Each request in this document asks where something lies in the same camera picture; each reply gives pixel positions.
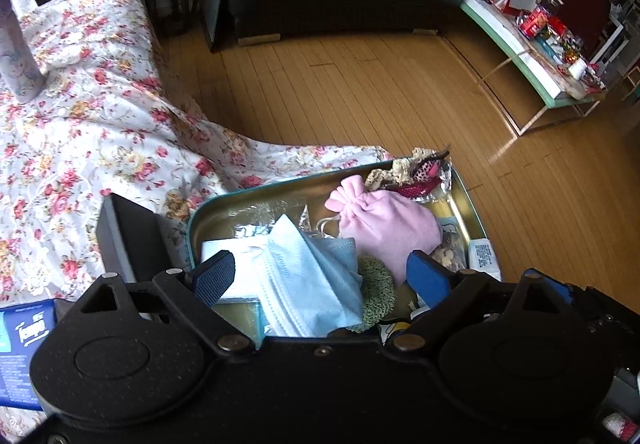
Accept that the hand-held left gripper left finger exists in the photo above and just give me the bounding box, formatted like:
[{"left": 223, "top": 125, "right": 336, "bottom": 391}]
[{"left": 77, "top": 250, "right": 251, "bottom": 355}]

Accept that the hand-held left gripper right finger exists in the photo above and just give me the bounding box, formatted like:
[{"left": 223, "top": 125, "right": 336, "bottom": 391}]
[{"left": 385, "top": 250, "right": 563, "bottom": 353}]

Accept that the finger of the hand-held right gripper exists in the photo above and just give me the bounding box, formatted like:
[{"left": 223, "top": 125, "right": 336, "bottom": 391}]
[{"left": 542, "top": 274, "right": 576, "bottom": 306}]

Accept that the green knitted scrubber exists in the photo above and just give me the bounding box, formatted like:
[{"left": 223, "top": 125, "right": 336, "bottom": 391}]
[{"left": 345, "top": 255, "right": 397, "bottom": 332}]

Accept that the teal tin tray gold interior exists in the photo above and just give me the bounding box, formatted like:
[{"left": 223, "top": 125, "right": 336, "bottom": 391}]
[{"left": 186, "top": 159, "right": 503, "bottom": 340}]

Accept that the pink drawstring pouch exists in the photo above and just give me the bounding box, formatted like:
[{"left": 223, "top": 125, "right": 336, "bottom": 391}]
[{"left": 325, "top": 174, "right": 442, "bottom": 285}]

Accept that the light blue face mask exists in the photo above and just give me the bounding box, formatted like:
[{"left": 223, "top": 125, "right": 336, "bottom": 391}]
[
  {"left": 257, "top": 213, "right": 364, "bottom": 339},
  {"left": 200, "top": 238, "right": 273, "bottom": 300}
]

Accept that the brown patterned packet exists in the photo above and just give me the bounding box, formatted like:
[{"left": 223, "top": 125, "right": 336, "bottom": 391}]
[{"left": 435, "top": 217, "right": 468, "bottom": 272}]

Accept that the white printed tissue packet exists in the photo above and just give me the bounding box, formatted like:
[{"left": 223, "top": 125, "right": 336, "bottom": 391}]
[{"left": 466, "top": 238, "right": 502, "bottom": 282}]

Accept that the clear plastic packet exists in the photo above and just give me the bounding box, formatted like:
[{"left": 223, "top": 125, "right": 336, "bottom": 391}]
[{"left": 232, "top": 204, "right": 311, "bottom": 240}]

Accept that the black triangular box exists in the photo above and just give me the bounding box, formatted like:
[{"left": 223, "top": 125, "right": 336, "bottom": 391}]
[{"left": 95, "top": 193, "right": 193, "bottom": 285}]

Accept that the red dotted hair accessory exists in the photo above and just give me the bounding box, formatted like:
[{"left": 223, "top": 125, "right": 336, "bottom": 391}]
[{"left": 395, "top": 149, "right": 451, "bottom": 197}]

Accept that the beige crochet cloth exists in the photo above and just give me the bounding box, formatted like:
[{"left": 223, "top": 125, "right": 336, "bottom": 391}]
[{"left": 364, "top": 155, "right": 418, "bottom": 190}]

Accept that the blue tissue pack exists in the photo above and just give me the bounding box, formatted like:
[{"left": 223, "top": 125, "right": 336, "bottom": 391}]
[{"left": 0, "top": 299, "right": 61, "bottom": 412}]

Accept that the pile of table clutter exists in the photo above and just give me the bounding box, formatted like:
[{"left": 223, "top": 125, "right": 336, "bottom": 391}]
[{"left": 537, "top": 17, "right": 606, "bottom": 90}]

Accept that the glass coffee table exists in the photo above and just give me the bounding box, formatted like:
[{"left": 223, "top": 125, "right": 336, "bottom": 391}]
[{"left": 459, "top": 0, "right": 608, "bottom": 137}]

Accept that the red can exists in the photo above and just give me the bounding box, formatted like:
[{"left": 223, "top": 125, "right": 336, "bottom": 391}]
[{"left": 519, "top": 7, "right": 551, "bottom": 38}]

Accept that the dark wooden stool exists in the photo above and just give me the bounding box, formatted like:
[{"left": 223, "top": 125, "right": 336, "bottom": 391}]
[{"left": 142, "top": 0, "right": 198, "bottom": 38}]

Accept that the dark red chair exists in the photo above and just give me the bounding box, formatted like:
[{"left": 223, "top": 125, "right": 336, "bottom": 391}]
[{"left": 554, "top": 0, "right": 612, "bottom": 60}]

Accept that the purple cartoon water bottle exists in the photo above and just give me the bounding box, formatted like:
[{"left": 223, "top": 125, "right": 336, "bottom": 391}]
[{"left": 0, "top": 0, "right": 43, "bottom": 101}]

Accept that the white wooden frame furniture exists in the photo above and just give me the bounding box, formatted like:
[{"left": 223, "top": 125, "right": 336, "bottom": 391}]
[{"left": 585, "top": 0, "right": 640, "bottom": 100}]

